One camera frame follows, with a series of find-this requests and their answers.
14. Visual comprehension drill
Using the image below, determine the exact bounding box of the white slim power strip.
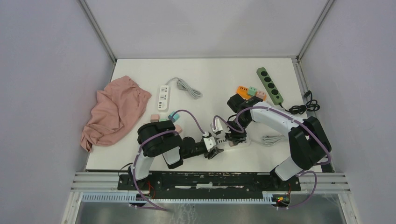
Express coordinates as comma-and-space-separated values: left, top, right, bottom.
217, 137, 251, 151

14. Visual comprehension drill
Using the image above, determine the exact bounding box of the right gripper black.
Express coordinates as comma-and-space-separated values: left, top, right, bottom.
221, 116, 251, 146

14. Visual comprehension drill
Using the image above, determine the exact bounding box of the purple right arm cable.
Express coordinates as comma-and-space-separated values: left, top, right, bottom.
213, 106, 332, 210

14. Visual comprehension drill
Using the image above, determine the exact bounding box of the grey coiled strip cable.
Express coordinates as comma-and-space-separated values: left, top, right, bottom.
165, 77, 203, 99

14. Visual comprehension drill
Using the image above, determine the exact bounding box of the white USB power strip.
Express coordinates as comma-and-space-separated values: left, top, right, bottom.
157, 85, 170, 112

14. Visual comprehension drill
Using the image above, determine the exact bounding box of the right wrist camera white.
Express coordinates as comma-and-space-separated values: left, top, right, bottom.
211, 118, 224, 135

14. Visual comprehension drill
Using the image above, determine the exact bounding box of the pink adapter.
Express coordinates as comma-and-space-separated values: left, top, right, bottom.
255, 91, 267, 101

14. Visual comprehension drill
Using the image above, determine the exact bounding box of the pink cloth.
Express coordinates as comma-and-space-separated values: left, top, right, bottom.
80, 76, 152, 152

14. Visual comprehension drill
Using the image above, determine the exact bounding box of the green adapter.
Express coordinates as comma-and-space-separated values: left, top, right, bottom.
247, 86, 257, 97

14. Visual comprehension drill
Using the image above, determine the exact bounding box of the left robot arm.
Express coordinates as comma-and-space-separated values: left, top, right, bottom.
128, 120, 224, 190

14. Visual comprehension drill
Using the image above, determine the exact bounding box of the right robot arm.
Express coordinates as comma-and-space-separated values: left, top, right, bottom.
225, 94, 331, 190

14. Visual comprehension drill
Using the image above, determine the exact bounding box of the teal USB adapter plug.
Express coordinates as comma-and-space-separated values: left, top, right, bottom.
168, 112, 180, 122

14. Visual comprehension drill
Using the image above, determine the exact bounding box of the orange power strip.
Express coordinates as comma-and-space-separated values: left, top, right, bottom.
236, 86, 252, 99

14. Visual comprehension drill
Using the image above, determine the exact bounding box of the green power strip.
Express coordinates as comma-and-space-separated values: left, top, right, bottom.
256, 67, 283, 105

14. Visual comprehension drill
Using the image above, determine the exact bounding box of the black coiled cable with plug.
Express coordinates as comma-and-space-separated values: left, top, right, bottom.
280, 90, 321, 116

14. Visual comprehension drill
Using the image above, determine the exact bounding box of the pink adapter plug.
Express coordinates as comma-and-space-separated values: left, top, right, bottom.
150, 114, 161, 122
175, 125, 183, 133

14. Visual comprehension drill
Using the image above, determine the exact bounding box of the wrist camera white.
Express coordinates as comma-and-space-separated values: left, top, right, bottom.
211, 118, 224, 135
202, 132, 218, 152

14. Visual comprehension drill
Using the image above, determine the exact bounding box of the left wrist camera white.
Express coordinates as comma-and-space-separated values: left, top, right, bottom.
202, 132, 218, 152

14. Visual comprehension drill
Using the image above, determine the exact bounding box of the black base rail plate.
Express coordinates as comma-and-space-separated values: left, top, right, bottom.
137, 171, 301, 199

